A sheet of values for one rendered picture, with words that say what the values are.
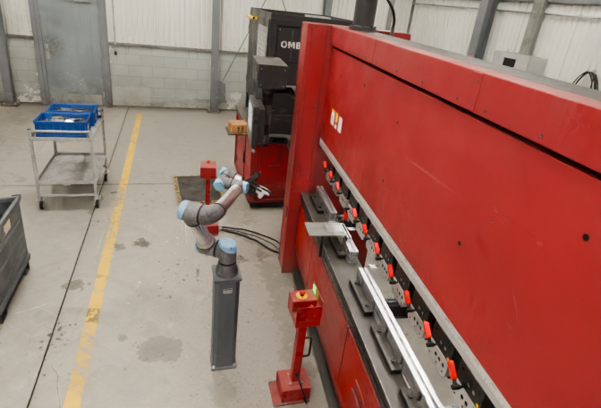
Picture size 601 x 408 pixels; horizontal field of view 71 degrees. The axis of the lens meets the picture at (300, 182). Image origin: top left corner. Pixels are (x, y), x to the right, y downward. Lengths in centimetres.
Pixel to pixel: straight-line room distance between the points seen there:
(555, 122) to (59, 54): 909
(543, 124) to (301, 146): 254
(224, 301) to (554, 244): 210
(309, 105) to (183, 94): 632
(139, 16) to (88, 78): 161
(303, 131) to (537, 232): 251
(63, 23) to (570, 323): 920
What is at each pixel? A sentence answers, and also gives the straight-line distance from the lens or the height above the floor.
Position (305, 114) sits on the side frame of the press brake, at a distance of 353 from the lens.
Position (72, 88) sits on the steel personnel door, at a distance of 975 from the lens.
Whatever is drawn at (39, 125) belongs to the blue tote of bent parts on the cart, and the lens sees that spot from 522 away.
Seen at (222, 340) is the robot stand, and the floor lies 27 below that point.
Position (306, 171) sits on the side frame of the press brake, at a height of 108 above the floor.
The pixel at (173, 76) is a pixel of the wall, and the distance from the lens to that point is 953.
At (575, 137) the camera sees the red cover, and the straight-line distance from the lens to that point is 126.
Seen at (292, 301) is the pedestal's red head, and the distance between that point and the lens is 266.
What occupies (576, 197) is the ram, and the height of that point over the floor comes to 208.
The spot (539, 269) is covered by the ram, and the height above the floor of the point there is 184.
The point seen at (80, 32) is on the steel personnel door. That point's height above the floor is 143.
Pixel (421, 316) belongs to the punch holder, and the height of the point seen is 127.
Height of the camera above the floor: 246
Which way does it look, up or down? 23 degrees down
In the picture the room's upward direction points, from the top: 7 degrees clockwise
